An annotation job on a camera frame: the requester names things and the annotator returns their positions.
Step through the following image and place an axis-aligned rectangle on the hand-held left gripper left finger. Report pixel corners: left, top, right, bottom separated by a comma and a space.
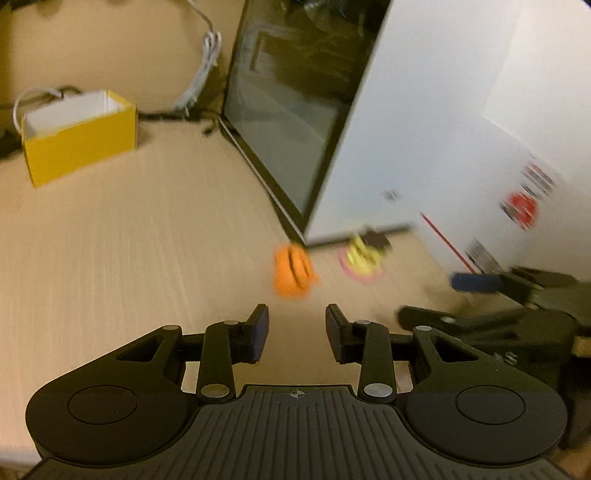
115, 304, 270, 401

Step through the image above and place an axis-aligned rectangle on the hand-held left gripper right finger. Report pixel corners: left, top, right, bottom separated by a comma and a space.
325, 304, 482, 401

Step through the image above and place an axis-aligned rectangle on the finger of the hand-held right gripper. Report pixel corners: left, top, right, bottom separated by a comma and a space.
397, 305, 513, 341
451, 270, 542, 305

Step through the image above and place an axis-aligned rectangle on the pink dish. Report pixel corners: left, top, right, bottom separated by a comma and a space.
338, 248, 387, 281

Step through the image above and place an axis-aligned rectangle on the orange toy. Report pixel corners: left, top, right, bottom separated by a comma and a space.
272, 244, 322, 299

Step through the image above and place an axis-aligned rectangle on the yellow toy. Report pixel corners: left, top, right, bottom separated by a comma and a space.
346, 228, 393, 277

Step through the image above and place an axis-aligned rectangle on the white labelled cardboard box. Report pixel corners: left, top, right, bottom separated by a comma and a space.
412, 105, 591, 306

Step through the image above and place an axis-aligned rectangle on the yellow paper bag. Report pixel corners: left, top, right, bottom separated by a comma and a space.
13, 88, 139, 189

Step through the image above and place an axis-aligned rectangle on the black cable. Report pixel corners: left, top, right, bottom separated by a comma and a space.
137, 109, 223, 138

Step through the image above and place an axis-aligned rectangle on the white cable bundle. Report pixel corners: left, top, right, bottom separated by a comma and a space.
172, 0, 223, 112

